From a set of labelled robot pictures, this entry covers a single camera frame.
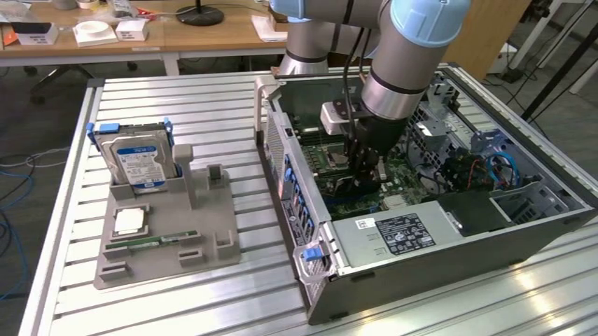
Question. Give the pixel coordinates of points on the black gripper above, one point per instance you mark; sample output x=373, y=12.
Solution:
x=378, y=136

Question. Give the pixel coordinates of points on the black graphics card metal bracket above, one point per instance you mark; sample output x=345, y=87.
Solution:
x=342, y=187

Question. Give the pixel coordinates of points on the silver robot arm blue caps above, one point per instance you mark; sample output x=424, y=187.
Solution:
x=402, y=70

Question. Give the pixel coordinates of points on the CPU socket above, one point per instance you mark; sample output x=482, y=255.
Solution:
x=337, y=157

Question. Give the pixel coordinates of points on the metal disk bay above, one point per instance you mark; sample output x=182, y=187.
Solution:
x=528, y=210
x=440, y=154

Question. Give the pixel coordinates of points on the green motherboard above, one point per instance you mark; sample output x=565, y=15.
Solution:
x=406, y=182

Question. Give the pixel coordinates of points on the silver chipset heatsink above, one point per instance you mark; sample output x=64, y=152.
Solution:
x=397, y=202

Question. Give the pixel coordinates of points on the black plastic shroud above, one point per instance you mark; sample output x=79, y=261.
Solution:
x=472, y=210

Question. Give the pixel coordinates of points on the grey power supply unit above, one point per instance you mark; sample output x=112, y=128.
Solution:
x=355, y=245

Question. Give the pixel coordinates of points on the white floor box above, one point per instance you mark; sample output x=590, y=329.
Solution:
x=502, y=59

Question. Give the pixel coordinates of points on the white paper stack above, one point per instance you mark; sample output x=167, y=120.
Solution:
x=266, y=31

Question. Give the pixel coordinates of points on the wooden cabinet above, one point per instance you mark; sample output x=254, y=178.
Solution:
x=500, y=35

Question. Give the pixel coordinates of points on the dark grey PC case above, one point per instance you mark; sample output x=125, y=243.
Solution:
x=421, y=280

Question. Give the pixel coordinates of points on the black stand pole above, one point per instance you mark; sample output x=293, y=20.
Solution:
x=562, y=70

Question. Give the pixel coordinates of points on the grey parts rack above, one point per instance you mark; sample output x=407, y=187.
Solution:
x=169, y=217

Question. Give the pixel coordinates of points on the black lamp base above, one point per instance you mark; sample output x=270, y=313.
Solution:
x=201, y=17

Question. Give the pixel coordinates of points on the hard disk blue caddy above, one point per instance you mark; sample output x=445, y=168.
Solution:
x=138, y=164

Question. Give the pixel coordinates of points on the green RAM stick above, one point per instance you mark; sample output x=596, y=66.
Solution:
x=154, y=241

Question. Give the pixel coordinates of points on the silver CPU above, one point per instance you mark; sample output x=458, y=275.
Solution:
x=130, y=222

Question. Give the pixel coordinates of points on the small white box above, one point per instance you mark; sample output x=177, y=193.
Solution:
x=131, y=31

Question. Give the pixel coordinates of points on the white round holder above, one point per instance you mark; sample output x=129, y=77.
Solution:
x=95, y=35

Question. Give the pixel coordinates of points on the black office chair base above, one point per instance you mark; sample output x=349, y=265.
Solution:
x=60, y=73

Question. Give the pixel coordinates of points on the wooden desk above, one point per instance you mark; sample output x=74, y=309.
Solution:
x=66, y=38

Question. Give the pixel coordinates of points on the grey cup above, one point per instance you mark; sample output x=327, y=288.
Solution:
x=63, y=4

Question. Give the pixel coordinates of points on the white box black lid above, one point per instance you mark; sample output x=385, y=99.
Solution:
x=38, y=36

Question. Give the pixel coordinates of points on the orange box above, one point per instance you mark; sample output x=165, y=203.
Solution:
x=8, y=36

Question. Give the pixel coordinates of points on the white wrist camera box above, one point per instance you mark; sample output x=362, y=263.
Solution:
x=334, y=120

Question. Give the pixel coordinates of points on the white table frame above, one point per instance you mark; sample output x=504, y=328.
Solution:
x=533, y=36

